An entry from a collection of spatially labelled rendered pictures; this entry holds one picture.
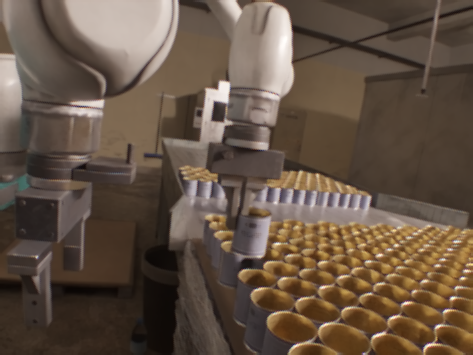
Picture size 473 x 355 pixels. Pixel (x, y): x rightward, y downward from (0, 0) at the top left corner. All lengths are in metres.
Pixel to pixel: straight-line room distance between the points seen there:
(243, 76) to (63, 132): 0.29
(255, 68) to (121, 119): 6.90
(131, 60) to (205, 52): 7.36
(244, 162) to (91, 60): 0.39
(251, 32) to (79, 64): 0.38
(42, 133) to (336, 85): 8.51
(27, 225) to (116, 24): 0.26
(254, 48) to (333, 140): 8.26
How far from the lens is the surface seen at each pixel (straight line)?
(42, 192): 0.38
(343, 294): 0.59
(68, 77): 0.20
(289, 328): 0.49
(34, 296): 0.41
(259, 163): 0.54
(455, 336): 0.60
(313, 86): 8.39
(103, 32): 0.18
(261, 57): 0.52
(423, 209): 1.95
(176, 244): 0.97
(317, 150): 8.52
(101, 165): 0.38
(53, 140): 0.37
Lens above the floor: 1.44
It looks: 10 degrees down
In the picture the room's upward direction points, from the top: 9 degrees clockwise
